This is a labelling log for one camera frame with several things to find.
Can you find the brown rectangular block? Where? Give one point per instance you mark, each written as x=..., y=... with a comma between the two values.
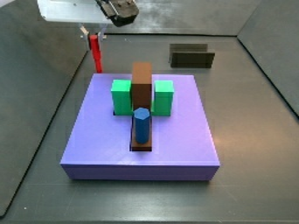
x=142, y=100

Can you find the red cylindrical peg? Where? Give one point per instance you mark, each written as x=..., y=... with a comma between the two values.
x=97, y=53

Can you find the purple board base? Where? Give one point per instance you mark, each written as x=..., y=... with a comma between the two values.
x=184, y=153

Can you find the green block left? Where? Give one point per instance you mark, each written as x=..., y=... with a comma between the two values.
x=121, y=91

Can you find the green block right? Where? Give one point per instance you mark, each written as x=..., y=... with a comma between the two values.
x=164, y=97

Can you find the black angled bracket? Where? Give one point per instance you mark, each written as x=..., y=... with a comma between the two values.
x=190, y=56

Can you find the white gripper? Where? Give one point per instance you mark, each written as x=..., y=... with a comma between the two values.
x=76, y=11

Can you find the blue hexagonal peg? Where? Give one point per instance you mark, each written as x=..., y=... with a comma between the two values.
x=142, y=125

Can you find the green block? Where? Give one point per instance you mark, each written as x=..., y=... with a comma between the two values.
x=164, y=97
x=121, y=91

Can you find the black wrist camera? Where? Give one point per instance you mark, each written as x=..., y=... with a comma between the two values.
x=121, y=11

